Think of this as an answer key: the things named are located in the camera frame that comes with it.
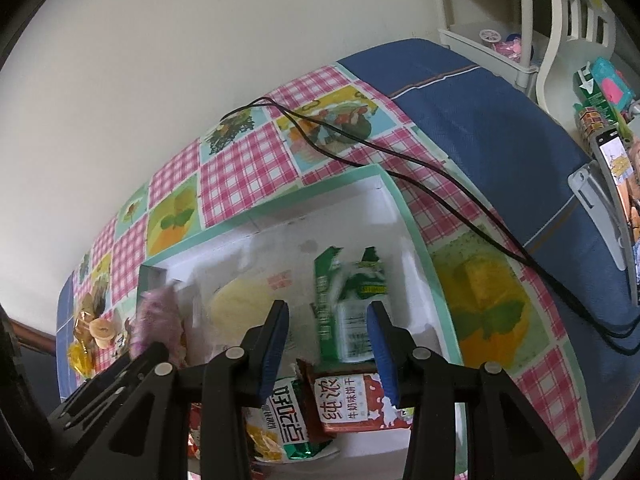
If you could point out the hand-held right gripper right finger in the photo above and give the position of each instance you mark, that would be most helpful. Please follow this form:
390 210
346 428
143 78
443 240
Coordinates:
382 355

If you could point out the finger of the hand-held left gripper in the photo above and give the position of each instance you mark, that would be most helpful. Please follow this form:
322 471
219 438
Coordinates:
100 395

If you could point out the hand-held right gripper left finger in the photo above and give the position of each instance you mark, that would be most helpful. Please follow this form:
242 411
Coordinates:
275 355

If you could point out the green and white snack packet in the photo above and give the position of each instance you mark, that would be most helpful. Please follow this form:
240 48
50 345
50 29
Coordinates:
357 310

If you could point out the brown-red biscuit packet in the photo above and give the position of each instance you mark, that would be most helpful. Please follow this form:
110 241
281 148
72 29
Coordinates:
345 405

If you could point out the green corn snack packet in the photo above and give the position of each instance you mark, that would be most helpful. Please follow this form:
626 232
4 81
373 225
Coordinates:
290 425

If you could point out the purple snack packet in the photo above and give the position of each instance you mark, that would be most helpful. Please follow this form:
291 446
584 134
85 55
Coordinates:
157 320

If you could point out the white box with teal rim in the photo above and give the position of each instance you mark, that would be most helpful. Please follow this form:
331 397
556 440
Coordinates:
350 210

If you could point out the yellow candy wrapper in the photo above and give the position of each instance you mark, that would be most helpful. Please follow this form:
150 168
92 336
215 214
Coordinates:
80 360

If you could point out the round yellow pastry in wrapper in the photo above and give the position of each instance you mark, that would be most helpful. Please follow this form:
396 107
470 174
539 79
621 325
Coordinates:
240 305

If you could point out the small jelly cup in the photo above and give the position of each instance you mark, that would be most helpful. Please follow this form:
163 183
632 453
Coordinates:
103 332

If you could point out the brown pastry in clear wrapper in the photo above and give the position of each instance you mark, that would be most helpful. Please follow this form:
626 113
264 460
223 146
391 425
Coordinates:
90 307

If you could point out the grey phone holder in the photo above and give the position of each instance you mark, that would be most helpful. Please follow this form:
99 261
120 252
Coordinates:
595 200

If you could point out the smartphone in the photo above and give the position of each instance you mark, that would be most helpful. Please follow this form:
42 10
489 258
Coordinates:
612 155

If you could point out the brick patterned box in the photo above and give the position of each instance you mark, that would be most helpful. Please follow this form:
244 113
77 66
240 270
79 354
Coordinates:
590 120

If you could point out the white shelf cart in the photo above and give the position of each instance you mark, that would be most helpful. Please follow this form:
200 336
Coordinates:
470 37

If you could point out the green carton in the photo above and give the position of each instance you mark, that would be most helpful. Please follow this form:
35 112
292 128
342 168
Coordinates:
585 82

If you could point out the white chair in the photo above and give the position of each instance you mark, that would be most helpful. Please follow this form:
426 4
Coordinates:
552 50

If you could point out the teal and pink packet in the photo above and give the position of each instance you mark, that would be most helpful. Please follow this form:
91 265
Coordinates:
607 80

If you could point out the brown wooden rail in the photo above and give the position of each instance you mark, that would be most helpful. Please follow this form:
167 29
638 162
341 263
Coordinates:
30 335

